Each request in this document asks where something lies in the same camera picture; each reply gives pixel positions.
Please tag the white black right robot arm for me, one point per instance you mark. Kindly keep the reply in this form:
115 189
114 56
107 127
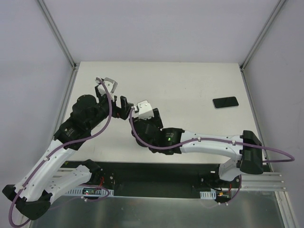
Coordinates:
243 151

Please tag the left aluminium frame post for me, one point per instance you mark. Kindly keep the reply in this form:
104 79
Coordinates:
56 33

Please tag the aluminium frame post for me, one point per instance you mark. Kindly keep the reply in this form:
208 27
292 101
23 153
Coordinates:
263 32
56 33

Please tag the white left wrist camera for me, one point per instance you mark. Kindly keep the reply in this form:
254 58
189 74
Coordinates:
110 85

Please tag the aluminium rail right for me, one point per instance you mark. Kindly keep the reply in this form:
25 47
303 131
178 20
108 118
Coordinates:
268 181

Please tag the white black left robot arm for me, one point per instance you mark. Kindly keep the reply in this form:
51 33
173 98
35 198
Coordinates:
90 116

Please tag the white left cable duct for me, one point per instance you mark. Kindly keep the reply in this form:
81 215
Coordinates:
92 192

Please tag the right aluminium frame post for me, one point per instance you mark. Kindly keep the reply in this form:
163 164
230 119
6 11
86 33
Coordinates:
263 32

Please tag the black phone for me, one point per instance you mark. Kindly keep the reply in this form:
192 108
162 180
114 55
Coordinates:
225 102

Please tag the white right cable duct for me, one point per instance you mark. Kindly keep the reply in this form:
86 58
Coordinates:
208 195

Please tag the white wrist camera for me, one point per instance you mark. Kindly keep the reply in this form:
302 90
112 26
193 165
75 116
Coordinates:
110 85
143 110

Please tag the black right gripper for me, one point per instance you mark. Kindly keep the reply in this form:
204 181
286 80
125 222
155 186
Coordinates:
157 119

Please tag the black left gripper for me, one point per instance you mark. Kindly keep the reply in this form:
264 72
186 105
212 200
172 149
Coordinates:
119 108

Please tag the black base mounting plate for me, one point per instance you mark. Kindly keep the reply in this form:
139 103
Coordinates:
162 180

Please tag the white cable duct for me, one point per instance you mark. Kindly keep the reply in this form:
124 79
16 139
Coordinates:
92 192
208 195

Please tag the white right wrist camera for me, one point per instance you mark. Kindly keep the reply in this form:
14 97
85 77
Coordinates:
143 110

